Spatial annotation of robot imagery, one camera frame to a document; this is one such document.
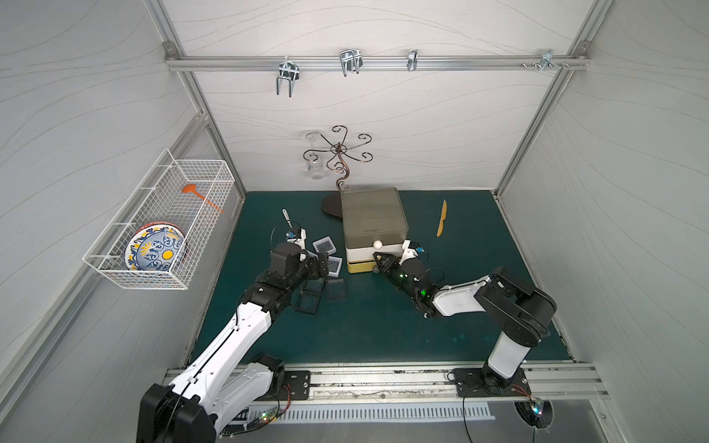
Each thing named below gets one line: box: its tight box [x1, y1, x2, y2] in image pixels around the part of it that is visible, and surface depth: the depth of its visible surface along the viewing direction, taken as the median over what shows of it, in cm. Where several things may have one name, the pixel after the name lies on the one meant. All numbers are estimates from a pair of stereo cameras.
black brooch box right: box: [325, 278, 347, 300], surface depth 95 cm
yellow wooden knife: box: [436, 199, 448, 238], surface depth 116 cm
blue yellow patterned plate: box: [123, 221, 188, 273], surface depth 62 cm
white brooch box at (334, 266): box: [326, 255, 343, 278], surface depth 98 cm
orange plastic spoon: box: [181, 183, 226, 214], surface depth 80 cm
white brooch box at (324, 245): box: [312, 236, 337, 255], surface depth 104 cm
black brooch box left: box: [295, 276, 327, 314], surface depth 92 cm
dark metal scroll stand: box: [302, 124, 374, 192], surface depth 93 cm
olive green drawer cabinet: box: [340, 187, 409, 275], surface depth 87 cm
